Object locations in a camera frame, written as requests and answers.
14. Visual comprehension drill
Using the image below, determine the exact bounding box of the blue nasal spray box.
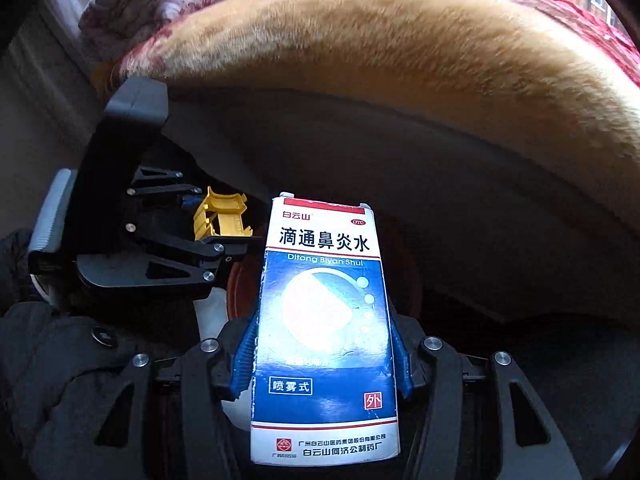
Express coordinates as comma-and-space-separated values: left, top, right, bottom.
250, 194, 400, 467

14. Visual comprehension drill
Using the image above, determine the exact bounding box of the yellow plastic piece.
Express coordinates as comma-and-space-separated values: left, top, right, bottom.
193, 186, 253, 242

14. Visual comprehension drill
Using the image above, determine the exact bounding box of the beige floral plush blanket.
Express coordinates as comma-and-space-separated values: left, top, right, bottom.
112, 0, 639, 226

